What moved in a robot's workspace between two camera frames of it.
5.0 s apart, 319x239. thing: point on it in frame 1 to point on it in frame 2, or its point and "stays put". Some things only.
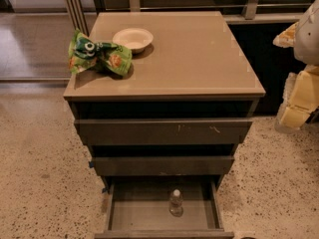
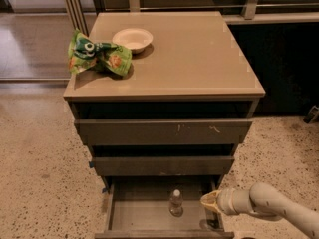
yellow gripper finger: [300, 99] to [229, 200]
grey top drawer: [164, 131] stays put
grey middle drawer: [162, 165] stays put
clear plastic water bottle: [175, 204] stays put
